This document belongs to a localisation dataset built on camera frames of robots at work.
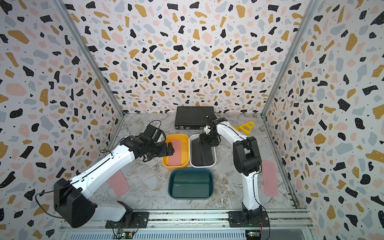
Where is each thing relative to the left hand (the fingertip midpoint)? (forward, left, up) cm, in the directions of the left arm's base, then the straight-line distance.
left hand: (168, 151), depth 80 cm
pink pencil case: (+3, -1, -16) cm, 16 cm away
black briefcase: (+42, -11, -19) cm, 47 cm away
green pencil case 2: (-9, -12, -14) cm, 20 cm away
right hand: (+11, -19, -11) cm, 25 cm away
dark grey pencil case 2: (+4, -21, -12) cm, 24 cm away
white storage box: (+18, -12, -12) cm, 24 cm away
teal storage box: (-12, -23, -15) cm, 30 cm away
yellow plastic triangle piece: (+29, -52, -17) cm, 62 cm away
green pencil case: (-17, -12, -13) cm, 24 cm away
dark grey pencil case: (+6, -15, -12) cm, 20 cm away
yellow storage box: (+10, -7, -16) cm, 20 cm away
